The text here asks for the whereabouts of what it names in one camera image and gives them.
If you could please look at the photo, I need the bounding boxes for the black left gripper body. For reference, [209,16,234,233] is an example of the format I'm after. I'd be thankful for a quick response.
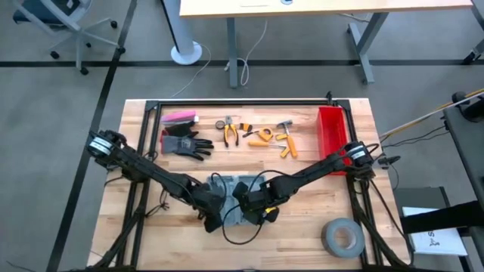
[191,183,228,220]

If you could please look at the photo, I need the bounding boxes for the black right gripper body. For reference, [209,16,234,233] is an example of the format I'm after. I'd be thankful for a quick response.
[232,181,283,224]

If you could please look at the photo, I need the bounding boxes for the grey plastic tool case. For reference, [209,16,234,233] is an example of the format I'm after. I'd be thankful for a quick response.
[206,172,270,228]

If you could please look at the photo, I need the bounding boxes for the orange-handled screwdriver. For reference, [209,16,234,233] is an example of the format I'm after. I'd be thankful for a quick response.
[247,140,287,150]

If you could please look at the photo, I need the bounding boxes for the orange-handled hammer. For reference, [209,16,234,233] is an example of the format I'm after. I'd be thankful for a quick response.
[275,119,299,159]

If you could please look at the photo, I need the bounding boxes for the orange tape measure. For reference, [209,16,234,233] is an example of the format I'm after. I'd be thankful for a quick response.
[258,127,275,143]

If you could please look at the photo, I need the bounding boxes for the yellow-handled pliers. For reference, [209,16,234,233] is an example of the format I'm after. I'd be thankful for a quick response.
[222,115,240,148]

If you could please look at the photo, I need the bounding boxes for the grey work glove black fingers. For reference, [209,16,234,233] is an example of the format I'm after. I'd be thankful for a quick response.
[161,134,215,162]

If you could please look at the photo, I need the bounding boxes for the pink flat box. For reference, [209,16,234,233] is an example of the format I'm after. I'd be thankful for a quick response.
[159,110,198,124]

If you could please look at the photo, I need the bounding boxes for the red plastic bin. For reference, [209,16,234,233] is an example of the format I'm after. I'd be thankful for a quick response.
[315,106,352,177]

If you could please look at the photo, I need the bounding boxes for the yellow white pole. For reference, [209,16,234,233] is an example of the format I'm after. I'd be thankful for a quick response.
[379,87,484,139]

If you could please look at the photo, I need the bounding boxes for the grey pillar with round base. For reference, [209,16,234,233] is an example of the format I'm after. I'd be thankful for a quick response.
[158,0,203,66]

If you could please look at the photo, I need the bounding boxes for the white paper sheet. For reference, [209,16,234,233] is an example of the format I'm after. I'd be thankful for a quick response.
[401,206,469,257]

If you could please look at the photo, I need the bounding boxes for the wooden desk top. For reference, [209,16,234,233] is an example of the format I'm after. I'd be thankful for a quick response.
[178,0,473,20]

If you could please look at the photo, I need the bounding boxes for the black equipment cart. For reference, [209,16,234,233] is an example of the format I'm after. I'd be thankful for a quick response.
[392,105,484,272]

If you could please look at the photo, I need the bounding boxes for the grey office chair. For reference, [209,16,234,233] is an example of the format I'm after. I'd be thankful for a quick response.
[10,0,126,76]

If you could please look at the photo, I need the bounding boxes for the black round knob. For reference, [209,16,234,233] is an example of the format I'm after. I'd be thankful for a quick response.
[450,90,484,122]

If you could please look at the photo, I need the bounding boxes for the grey desk leg black foot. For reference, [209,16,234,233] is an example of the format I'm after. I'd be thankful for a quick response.
[461,0,484,66]

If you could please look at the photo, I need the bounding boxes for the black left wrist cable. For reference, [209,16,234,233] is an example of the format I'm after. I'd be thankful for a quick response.
[209,172,229,201]

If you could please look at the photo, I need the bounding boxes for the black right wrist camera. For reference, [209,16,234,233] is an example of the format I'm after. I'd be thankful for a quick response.
[243,209,262,227]

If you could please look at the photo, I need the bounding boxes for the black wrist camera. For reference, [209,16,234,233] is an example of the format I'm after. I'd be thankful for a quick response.
[243,209,262,227]
[203,217,225,234]

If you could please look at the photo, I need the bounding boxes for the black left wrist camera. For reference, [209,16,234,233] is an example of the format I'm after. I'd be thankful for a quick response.
[203,217,225,234]

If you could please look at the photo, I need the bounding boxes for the black cable tie loop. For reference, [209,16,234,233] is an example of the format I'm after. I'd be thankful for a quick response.
[143,184,170,219]

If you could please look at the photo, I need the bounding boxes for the grey duct tape roll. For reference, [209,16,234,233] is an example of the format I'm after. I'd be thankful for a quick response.
[320,217,366,259]

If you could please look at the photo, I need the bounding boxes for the black power cable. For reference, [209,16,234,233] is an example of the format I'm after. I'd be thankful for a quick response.
[368,177,415,265]

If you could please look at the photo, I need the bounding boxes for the black cable clamp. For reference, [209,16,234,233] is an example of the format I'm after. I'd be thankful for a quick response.
[377,154,402,166]

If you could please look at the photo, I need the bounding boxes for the thin white floor cable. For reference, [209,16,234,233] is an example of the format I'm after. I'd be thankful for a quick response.
[169,43,213,99]

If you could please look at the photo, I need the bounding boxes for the thick white floor cable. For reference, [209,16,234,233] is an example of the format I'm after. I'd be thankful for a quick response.
[222,18,268,88]

